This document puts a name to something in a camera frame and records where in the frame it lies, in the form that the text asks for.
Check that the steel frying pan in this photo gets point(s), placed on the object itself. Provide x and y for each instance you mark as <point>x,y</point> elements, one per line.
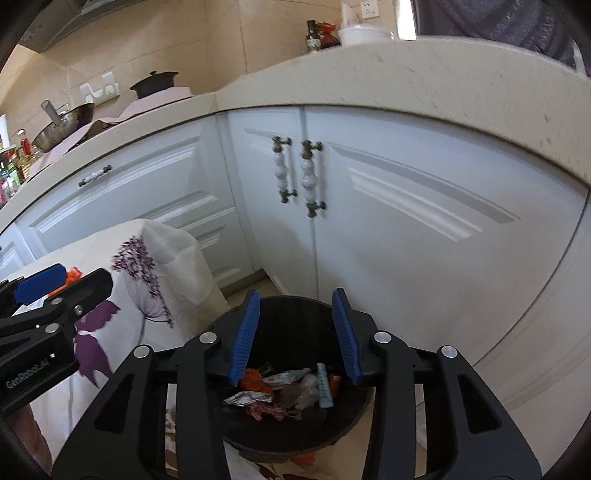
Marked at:
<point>60,127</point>

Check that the range hood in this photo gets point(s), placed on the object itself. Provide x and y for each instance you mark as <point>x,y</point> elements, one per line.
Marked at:
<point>69,21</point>

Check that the orange plastic bag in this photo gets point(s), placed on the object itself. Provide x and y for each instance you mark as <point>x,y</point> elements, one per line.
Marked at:
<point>255,381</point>

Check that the group of condiment bottles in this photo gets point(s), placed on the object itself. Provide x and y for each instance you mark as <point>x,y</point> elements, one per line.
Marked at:
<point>14,170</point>

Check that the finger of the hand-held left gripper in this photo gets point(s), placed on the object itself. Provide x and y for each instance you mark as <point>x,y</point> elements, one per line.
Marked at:
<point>87,290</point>
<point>41,281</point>

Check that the narrow white cabinet door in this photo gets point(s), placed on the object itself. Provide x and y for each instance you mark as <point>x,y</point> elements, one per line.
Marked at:
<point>268,240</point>

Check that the black trash bin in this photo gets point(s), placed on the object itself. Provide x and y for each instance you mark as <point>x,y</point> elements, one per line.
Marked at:
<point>304,434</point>

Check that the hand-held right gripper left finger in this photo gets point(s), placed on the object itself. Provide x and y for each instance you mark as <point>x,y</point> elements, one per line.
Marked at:
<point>244,337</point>

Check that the small orange plastic piece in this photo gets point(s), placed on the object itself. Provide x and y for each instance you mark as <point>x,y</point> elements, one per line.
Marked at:
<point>73,275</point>

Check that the black lidded pot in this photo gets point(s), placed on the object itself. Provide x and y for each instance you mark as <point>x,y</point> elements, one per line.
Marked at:
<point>154,83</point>

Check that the large white cabinet door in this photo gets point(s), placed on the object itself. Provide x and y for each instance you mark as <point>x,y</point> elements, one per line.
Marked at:
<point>438,240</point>

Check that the silver foil wrapper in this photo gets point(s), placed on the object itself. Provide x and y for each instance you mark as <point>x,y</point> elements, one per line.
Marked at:
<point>244,397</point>

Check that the small orange tube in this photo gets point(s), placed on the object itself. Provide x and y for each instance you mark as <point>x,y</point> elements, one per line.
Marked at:
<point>335,385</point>

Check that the dark glass bottle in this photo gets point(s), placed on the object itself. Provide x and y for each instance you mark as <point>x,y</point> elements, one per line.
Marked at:
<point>313,39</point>

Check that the wide white drawer front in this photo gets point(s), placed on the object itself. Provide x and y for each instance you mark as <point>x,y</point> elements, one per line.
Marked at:
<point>138,184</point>

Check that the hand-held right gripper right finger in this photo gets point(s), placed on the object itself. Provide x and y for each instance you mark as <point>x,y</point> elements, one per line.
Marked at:
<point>346,337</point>

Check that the person's grey shirt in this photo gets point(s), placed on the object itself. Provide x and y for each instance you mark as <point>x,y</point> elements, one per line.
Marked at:
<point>498,27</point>

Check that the red and silver candy wrapper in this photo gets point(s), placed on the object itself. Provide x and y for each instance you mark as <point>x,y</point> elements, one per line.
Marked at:
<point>286,376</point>

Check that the person's left hand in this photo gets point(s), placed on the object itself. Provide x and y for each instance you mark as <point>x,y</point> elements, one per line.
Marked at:
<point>30,436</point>

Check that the clear plastic wrap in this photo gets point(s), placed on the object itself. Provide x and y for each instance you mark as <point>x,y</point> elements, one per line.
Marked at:
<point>308,390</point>

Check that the red snack packet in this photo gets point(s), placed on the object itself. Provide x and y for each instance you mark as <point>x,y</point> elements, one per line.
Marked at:
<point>328,34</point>

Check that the red checkered ribbon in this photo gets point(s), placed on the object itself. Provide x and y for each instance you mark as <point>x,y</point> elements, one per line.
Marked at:
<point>272,412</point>

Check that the pink stove cover cloth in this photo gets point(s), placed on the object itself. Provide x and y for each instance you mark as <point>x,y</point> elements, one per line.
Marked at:
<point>115,117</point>

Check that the double white wall outlet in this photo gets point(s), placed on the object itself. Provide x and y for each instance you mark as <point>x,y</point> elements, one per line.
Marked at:
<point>99,87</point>

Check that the white lidded bowl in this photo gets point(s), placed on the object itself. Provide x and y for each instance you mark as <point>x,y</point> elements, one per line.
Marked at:
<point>362,34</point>

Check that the light blue milk powder packet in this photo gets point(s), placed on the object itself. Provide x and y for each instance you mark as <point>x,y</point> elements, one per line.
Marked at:
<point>324,385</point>

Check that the beige kitchen countertop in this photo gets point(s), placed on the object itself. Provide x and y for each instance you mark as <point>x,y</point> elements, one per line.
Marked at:
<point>415,78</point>

